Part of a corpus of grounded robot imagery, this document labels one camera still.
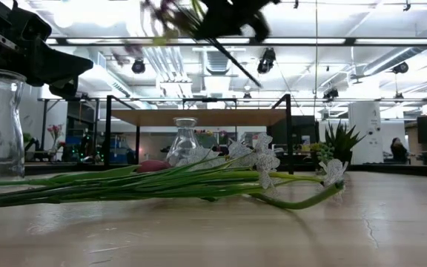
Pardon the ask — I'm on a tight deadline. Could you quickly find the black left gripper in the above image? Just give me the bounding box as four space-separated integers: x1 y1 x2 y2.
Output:
0 0 94 99

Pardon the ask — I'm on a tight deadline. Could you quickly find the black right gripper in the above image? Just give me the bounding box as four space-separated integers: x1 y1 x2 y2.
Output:
194 0 281 42

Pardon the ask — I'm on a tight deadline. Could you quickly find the purple artificial flower bunch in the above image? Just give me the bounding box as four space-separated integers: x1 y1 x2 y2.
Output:
111 0 263 89

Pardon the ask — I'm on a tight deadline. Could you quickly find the round clear glass vase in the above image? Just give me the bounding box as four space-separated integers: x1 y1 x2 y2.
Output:
166 116 202 167

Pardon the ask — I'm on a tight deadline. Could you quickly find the background vase with pink flowers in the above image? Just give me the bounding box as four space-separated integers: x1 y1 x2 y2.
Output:
46 124 66 156

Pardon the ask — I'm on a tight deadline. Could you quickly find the wooden shelf with black legs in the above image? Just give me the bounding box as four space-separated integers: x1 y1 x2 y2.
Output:
104 93 295 175

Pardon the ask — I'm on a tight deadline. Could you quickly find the black ceiling spotlight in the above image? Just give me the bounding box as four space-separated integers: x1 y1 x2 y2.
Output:
322 87 340 101
256 47 277 75
391 61 410 75
130 58 147 75

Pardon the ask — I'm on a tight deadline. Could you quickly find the dark red artificial tulip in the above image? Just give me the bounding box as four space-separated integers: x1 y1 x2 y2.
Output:
50 159 172 185

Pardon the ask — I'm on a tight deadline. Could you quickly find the white artificial flower bunch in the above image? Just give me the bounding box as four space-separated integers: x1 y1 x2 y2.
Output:
0 132 348 211

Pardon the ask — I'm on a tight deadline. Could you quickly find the white room pillar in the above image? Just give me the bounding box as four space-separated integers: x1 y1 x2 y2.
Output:
348 101 383 165

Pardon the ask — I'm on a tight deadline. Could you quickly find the person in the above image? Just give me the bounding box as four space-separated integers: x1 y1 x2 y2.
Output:
390 136 409 164

